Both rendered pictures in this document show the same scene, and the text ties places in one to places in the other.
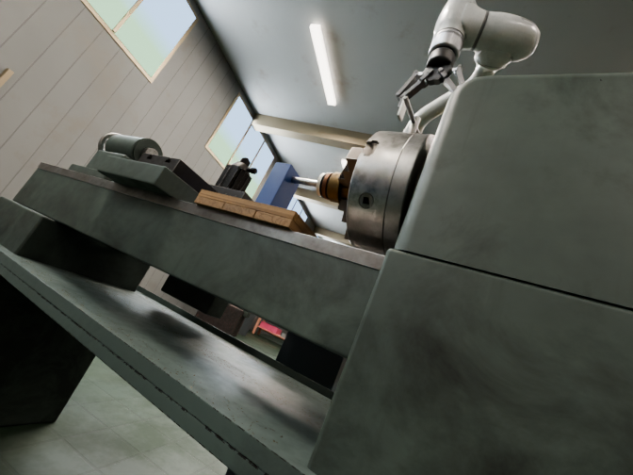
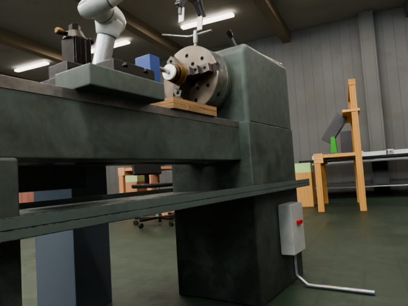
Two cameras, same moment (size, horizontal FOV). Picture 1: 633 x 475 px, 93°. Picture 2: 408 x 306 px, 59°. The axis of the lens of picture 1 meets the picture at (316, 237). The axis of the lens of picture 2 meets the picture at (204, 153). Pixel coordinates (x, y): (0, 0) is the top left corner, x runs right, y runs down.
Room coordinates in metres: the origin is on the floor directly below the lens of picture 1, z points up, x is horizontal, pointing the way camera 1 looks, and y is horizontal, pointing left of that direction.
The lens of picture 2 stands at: (0.57, 1.58, 0.61)
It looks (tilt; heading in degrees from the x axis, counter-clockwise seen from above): 4 degrees up; 273
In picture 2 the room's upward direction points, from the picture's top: 4 degrees counter-clockwise
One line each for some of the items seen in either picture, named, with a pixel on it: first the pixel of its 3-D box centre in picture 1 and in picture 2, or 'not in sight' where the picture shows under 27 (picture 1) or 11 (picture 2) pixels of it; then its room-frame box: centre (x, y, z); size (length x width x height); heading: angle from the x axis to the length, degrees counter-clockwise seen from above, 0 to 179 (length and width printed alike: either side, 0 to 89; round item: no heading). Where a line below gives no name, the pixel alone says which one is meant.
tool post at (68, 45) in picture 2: (233, 182); (78, 54); (1.06, 0.37, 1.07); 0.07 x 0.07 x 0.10; 60
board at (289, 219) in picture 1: (276, 238); (161, 114); (0.82, 0.10, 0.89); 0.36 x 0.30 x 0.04; 150
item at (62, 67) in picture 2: (229, 200); (83, 76); (1.06, 0.35, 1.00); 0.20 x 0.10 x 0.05; 60
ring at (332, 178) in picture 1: (339, 188); (176, 74); (0.76, 0.00, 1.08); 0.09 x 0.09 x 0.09; 60
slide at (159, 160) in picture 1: (205, 201); (89, 85); (1.01, 0.41, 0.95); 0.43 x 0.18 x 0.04; 150
